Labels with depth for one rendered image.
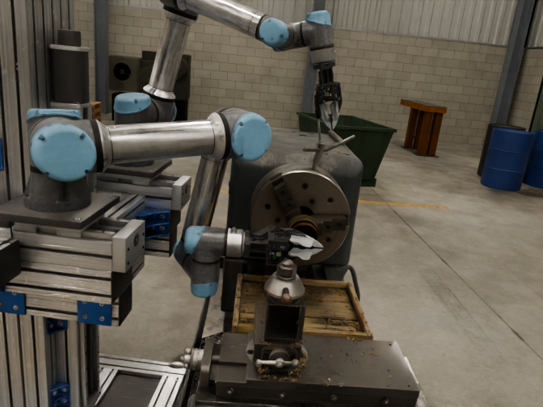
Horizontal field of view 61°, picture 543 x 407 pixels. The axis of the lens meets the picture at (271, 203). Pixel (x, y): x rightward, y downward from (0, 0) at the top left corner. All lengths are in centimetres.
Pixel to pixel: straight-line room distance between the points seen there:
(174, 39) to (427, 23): 1084
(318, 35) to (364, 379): 99
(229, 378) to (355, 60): 1104
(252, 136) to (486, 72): 1191
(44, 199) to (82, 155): 21
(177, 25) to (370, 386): 125
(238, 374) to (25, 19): 99
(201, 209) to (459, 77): 1154
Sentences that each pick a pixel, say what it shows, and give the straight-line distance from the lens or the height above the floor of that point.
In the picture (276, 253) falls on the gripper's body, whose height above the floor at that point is 107.
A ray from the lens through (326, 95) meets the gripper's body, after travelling 150.
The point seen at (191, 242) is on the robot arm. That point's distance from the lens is 121.
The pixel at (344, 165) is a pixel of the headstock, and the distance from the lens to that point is 159.
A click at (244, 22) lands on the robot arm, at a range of 143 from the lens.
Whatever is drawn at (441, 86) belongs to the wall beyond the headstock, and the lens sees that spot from 1244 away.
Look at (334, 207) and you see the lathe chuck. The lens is 144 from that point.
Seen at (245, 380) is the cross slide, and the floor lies 96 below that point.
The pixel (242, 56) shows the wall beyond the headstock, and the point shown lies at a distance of 1141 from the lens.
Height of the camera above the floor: 154
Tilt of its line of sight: 17 degrees down
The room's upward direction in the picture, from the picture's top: 6 degrees clockwise
